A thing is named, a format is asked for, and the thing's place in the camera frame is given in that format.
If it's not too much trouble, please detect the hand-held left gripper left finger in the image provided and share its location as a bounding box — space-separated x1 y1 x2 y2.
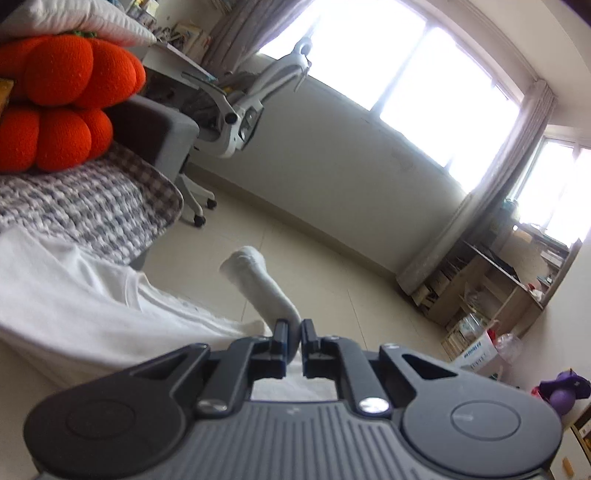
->
129 318 301 414

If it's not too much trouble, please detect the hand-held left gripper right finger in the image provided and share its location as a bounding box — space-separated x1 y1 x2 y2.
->
300 318 459 416

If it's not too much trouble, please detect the white T-shirt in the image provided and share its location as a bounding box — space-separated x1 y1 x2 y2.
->
0 226 339 403

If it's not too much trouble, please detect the white carton with blue print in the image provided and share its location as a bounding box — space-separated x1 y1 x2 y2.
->
454 329 500 376

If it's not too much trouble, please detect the wooden shelf unit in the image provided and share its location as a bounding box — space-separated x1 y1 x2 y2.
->
410 216 574 361

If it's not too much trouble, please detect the clear plastic bag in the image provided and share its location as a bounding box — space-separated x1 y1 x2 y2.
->
492 332 525 366

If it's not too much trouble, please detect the grey checked quilted blanket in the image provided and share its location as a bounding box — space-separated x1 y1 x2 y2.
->
0 140 184 267

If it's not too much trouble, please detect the white office chair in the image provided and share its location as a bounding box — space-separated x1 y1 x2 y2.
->
177 37 315 228

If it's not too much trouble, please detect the grey patterned curtain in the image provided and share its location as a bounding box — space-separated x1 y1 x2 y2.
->
202 0 320 80
396 80 556 292

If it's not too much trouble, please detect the grey sofa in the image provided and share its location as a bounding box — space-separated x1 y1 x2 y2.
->
105 95 200 269

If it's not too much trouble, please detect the purple plush toy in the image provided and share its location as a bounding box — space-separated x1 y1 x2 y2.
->
537 367 591 417

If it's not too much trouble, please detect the large window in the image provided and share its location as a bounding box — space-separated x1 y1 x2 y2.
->
255 0 526 195

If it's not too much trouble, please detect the small window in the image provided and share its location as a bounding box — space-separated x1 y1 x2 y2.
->
512 137 591 251

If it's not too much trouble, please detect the orange tomato plush cushion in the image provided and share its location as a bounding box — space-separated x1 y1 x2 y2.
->
0 103 114 174
0 34 147 110

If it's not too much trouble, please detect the white desk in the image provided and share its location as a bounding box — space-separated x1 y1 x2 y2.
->
140 42 219 95

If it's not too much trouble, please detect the white pillow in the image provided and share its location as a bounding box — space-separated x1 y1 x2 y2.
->
0 0 158 47

